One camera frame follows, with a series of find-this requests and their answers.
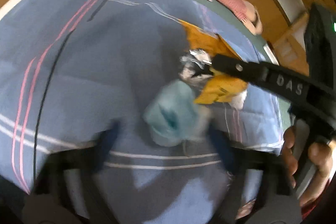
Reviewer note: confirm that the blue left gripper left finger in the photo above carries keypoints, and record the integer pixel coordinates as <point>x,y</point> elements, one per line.
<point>104,143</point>

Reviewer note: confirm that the yellow snack bag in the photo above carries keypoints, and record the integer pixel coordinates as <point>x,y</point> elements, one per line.
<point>198,71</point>

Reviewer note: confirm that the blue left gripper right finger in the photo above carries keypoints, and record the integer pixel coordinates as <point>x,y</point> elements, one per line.
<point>222,146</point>

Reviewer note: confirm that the striped plush doll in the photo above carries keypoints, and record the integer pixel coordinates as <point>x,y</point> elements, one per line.
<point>246,13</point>

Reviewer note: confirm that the light blue face mask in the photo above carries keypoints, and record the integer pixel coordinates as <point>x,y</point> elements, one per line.
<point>174,118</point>

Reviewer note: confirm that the blue plaid bed sheet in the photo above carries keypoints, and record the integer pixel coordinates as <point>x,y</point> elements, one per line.
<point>71,67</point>

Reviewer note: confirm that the person right hand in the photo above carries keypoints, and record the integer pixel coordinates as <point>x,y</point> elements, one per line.
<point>320,155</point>

